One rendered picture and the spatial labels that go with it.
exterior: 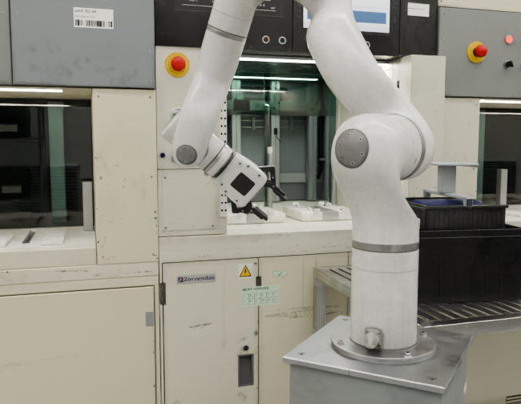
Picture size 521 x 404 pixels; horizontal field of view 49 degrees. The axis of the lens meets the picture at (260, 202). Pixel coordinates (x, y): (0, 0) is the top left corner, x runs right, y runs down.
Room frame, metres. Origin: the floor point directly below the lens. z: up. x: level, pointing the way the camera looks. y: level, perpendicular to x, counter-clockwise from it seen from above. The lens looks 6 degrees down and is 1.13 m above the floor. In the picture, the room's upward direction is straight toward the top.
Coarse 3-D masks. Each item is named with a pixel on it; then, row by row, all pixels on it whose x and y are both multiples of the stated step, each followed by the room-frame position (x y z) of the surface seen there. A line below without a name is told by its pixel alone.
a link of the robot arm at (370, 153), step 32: (352, 128) 0.95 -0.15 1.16; (384, 128) 0.94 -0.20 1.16; (416, 128) 1.01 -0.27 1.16; (352, 160) 0.94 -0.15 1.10; (384, 160) 0.93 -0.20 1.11; (416, 160) 1.00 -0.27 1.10; (352, 192) 0.99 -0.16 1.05; (384, 192) 0.95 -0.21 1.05; (352, 224) 1.04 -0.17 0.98; (384, 224) 0.98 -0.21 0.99; (416, 224) 1.00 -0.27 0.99
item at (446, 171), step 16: (448, 176) 1.45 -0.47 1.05; (432, 192) 1.52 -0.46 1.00; (448, 192) 1.45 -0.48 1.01; (416, 208) 1.40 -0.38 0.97; (432, 208) 1.34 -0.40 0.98; (448, 208) 1.34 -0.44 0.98; (464, 208) 1.36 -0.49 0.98; (480, 208) 1.37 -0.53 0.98; (496, 208) 1.37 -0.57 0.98; (432, 224) 1.35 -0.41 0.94; (448, 224) 1.35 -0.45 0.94; (464, 224) 1.36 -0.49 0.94; (480, 224) 1.37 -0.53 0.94; (496, 224) 1.37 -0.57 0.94
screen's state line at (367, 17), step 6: (354, 12) 1.77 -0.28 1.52; (360, 12) 1.78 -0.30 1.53; (366, 12) 1.78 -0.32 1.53; (372, 12) 1.79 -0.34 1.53; (378, 12) 1.80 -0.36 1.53; (360, 18) 1.78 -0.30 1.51; (366, 18) 1.78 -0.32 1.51; (372, 18) 1.79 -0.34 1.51; (378, 18) 1.80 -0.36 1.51; (384, 18) 1.80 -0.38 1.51
